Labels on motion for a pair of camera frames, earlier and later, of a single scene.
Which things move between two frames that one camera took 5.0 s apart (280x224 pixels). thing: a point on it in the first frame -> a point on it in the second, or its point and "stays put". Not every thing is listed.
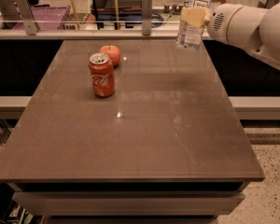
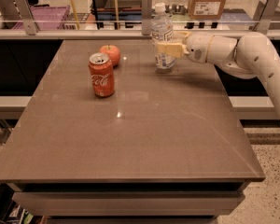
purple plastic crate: x=47 y=18 stays put
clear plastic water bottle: x=190 y=36 -> x=161 y=32
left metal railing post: x=25 y=12 stays put
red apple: x=113 y=52 stays put
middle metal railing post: x=147 y=7 stays put
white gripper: x=217 y=22 -> x=198 y=48
